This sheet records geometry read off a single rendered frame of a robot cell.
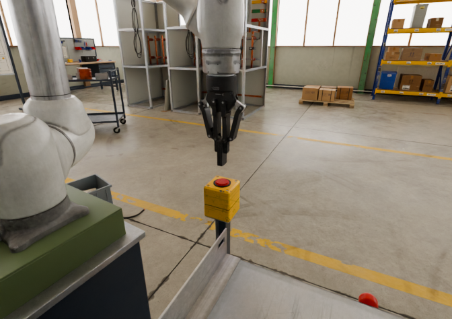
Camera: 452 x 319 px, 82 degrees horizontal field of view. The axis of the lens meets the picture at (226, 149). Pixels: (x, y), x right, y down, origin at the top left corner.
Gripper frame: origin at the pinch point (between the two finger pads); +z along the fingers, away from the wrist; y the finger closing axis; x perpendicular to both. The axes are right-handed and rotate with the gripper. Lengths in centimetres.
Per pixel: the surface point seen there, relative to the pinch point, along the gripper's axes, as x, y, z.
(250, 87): 508, -178, 59
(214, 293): -28.8, 12.6, 14.4
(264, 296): -25.2, 20.7, 14.9
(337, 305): -21.6, 32.5, 14.9
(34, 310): -41, -23, 24
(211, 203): -4.0, -1.4, 14.2
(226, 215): -4.0, 3.2, 16.6
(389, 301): 68, 65, 100
